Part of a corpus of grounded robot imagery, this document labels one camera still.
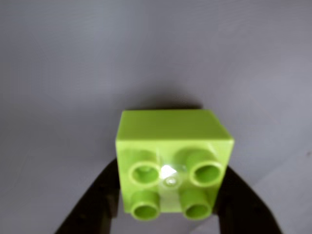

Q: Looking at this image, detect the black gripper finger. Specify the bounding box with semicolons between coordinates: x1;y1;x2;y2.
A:
55;158;122;234
214;165;285;234

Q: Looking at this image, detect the green lego duplo block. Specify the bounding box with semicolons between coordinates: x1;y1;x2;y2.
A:
114;109;235;221

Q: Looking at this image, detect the grey rubber mat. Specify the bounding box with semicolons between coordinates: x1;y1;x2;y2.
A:
0;0;312;234

